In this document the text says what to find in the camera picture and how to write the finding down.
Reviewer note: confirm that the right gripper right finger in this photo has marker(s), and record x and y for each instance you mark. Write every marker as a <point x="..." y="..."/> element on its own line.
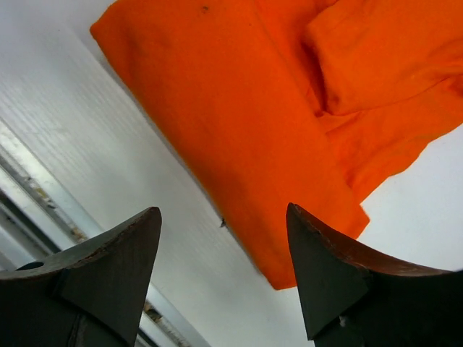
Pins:
<point x="353" y="295"/>

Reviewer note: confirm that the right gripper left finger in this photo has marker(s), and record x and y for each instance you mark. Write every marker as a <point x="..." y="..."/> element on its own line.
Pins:
<point x="91" y="294"/>

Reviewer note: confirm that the orange t-shirt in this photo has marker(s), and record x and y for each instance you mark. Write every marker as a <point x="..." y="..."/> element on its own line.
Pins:
<point x="273" y="102"/>

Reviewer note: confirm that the aluminium mounting rail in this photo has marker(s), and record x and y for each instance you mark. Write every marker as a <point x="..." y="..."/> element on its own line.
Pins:
<point x="40" y="217"/>

